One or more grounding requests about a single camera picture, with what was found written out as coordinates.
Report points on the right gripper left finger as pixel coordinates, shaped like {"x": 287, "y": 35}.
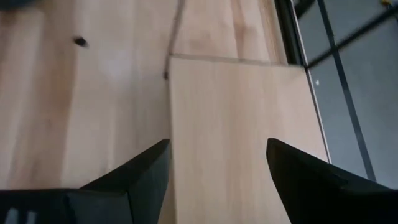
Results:
{"x": 140, "y": 186}

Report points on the black metal table frame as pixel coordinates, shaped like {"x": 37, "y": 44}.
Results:
{"x": 287, "y": 31}

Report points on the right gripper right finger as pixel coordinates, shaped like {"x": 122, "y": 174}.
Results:
{"x": 311, "y": 193}

